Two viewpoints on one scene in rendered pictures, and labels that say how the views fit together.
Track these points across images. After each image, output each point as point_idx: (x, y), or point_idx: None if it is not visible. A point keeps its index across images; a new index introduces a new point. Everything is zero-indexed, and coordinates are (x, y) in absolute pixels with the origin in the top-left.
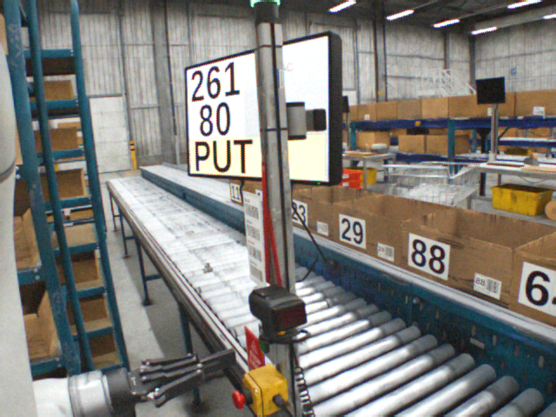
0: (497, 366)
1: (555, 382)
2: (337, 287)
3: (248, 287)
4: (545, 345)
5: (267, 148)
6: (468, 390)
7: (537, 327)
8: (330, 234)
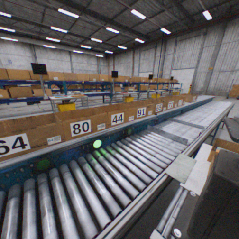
0: (1, 188)
1: (32, 170)
2: None
3: None
4: (22, 163)
5: None
6: (0, 209)
7: (12, 160)
8: None
